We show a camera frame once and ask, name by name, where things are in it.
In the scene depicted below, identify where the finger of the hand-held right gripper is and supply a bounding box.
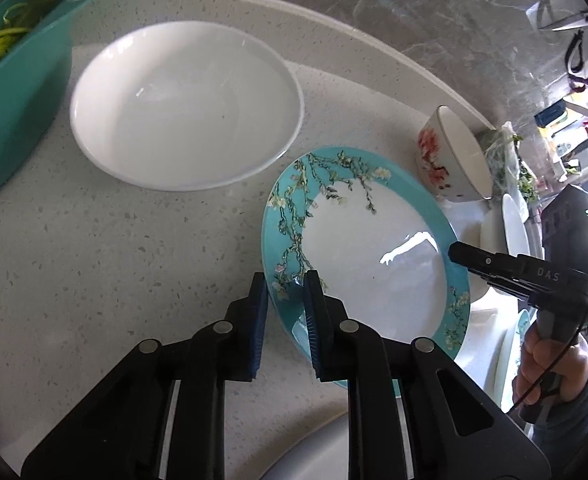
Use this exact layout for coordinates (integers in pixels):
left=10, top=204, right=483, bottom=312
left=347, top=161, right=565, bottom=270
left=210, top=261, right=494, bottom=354
left=448, top=241, right=527, bottom=293

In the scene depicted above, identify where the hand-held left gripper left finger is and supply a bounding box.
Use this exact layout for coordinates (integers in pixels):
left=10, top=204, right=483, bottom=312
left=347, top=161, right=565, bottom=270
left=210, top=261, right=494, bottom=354
left=21, top=272, right=271, bottom=480

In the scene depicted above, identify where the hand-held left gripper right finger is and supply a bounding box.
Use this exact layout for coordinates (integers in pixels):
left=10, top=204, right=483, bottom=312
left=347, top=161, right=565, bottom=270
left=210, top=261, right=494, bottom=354
left=301, top=270, right=552, bottom=480

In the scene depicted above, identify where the teal floral plate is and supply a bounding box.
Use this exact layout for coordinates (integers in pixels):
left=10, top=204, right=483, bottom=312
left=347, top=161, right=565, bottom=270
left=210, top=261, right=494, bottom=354
left=261, top=146, right=471, bottom=398

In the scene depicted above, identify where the red floral bowl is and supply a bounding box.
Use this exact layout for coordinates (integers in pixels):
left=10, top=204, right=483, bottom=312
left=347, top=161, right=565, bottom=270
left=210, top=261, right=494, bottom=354
left=415, top=105, right=494, bottom=203

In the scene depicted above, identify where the large white bowl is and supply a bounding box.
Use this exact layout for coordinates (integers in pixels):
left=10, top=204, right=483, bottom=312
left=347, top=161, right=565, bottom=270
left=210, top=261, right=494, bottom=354
left=69, top=21, right=305, bottom=192

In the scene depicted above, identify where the person's right forearm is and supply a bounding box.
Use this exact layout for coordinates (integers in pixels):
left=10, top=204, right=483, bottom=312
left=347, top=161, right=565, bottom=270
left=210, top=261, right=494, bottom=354
left=531, top=347, right=588, bottom=466

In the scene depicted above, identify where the person's right hand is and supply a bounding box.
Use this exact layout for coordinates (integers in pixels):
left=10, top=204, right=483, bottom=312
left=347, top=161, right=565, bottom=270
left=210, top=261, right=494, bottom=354
left=512, top=327, right=588, bottom=406

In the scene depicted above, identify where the white plate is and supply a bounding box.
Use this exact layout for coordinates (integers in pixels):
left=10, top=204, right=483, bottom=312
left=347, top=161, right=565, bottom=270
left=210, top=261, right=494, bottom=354
left=492, top=320, right=523, bottom=407
left=478, top=205, right=515, bottom=311
left=502, top=193, right=532, bottom=261
left=259, top=395, right=409, bottom=480

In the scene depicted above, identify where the small teal plate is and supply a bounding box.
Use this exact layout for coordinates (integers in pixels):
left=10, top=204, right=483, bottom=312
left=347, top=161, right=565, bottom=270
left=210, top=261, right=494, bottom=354
left=516, top=309, right=534, bottom=361

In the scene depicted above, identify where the plastic bag of greens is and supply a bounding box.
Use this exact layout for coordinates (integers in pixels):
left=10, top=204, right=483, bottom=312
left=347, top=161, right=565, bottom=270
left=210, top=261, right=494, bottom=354
left=476, top=121, right=542, bottom=206

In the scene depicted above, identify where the teal rectangular basin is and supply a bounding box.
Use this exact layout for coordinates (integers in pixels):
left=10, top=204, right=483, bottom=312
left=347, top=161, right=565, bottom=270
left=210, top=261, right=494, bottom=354
left=0, top=0, right=102, bottom=206

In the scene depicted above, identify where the black cable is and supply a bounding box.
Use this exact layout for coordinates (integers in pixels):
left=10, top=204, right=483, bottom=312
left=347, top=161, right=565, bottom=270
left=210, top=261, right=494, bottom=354
left=508, top=285, right=588, bottom=413

